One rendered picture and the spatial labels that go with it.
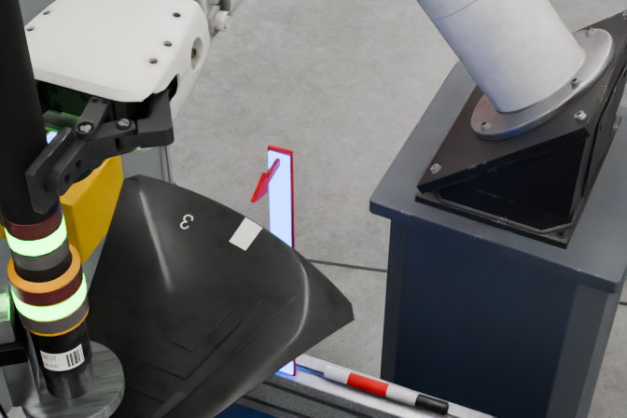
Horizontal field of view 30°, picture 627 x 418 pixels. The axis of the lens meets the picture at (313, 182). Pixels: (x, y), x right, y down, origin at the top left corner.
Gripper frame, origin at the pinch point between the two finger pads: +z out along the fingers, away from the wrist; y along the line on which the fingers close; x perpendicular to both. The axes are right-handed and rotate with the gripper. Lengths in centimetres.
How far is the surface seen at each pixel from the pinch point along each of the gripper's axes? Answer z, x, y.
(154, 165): -124, -130, 70
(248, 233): -24.4, -28.2, -1.7
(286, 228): -34, -37, -1
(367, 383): -36, -59, -9
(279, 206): -34.4, -34.6, -0.2
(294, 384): -34, -61, -2
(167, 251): -18.9, -27.0, 3.1
